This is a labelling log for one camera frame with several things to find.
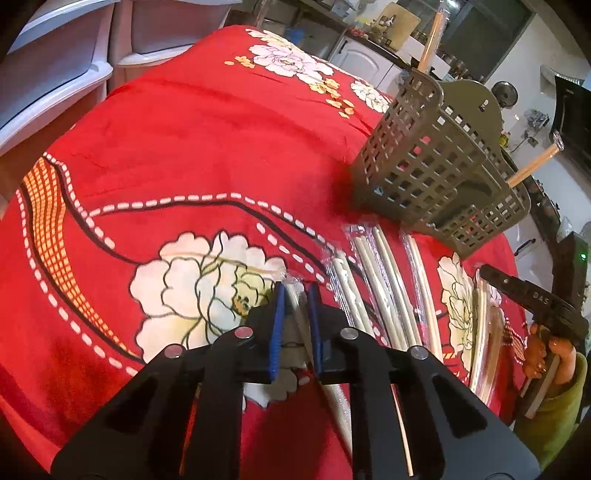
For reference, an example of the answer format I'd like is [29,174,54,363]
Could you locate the white plastic drawer unit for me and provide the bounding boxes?
[1,1,116,206]
[107,0,235,91]

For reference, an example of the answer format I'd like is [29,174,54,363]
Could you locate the white plastic drawer unit left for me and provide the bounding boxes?
[1,1,116,206]

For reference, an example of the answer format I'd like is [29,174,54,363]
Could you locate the white plastic drawer unit right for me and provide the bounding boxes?
[107,0,235,91]

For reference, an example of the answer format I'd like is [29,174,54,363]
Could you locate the white kitchen cabinets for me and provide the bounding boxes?
[327,35,578,324]

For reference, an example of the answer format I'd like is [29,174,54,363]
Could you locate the chopsticks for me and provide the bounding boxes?
[283,274,353,460]

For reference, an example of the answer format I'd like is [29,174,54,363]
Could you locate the red floral blanket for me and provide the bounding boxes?
[0,25,530,480]

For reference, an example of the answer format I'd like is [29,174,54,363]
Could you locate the wooden cutting board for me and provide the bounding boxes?
[376,2,421,51]

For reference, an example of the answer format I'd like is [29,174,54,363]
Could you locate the green right sleeve forearm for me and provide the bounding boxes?
[513,353,587,470]

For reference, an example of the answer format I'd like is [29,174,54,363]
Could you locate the grey perforated utensil basket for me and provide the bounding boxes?
[348,68,532,259]

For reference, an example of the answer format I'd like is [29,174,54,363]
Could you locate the right hand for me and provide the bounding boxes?
[523,323,577,386]

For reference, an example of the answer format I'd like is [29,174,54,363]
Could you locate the black range hood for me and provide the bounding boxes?
[552,76,591,175]

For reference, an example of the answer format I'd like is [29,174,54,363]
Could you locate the chopstick pair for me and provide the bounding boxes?
[401,229,444,361]
[469,271,505,406]
[325,250,389,346]
[506,130,564,189]
[418,0,450,75]
[345,223,422,351]

